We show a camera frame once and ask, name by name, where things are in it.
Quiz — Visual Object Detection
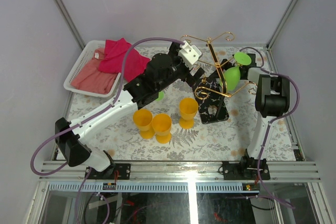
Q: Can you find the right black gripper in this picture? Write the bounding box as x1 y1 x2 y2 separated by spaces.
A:
208 60 243 90

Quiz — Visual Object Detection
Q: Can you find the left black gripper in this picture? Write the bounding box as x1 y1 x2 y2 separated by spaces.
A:
156 41 203 92

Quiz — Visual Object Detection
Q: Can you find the green plastic wine glass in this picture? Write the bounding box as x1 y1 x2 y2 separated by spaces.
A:
224 52 245 91

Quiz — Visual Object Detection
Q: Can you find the gold wine glass rack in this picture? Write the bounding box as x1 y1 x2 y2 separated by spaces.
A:
181 31 257 124

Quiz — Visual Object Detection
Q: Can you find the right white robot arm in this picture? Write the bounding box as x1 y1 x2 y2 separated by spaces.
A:
222 51 292 179

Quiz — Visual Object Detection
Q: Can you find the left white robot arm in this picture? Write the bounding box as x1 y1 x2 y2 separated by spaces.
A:
55 41 204 179

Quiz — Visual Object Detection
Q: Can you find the orange wine glass right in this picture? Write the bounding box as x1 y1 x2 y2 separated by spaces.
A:
179 98 198 130

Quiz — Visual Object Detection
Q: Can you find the orange wine glass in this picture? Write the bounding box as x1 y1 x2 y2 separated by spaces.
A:
152 113 172 144
133 109 155 139
179 98 198 130

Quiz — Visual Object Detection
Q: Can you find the orange wine glass middle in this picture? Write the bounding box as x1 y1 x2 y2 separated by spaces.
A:
152 113 172 144

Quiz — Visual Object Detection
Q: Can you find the orange wine glass left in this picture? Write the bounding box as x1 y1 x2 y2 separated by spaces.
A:
133 109 155 139

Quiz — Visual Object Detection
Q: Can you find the floral table mat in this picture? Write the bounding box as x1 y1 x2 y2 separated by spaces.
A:
56 46 297 161

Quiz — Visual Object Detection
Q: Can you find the magenta cloth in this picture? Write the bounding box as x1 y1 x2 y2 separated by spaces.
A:
98 38 150 82

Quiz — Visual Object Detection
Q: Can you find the salmon pink cloth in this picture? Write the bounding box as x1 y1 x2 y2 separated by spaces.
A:
71 48 118 94

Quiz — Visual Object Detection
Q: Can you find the white plastic basket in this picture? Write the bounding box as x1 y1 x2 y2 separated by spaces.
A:
64 40 121 98

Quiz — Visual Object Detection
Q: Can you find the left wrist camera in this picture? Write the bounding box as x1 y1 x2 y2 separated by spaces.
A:
178 40 202 69

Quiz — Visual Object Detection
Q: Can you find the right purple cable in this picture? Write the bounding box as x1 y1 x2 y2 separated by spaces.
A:
238 47 301 210

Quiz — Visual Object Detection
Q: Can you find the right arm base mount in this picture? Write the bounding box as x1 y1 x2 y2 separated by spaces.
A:
219 156 270 180

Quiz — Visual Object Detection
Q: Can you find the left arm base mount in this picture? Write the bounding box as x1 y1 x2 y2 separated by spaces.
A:
88 160 131 181

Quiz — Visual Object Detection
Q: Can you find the aluminium front rail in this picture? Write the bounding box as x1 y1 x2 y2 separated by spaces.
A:
38 161 321 183

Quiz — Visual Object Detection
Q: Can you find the blue cable duct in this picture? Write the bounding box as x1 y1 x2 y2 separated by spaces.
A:
49 182 252 193

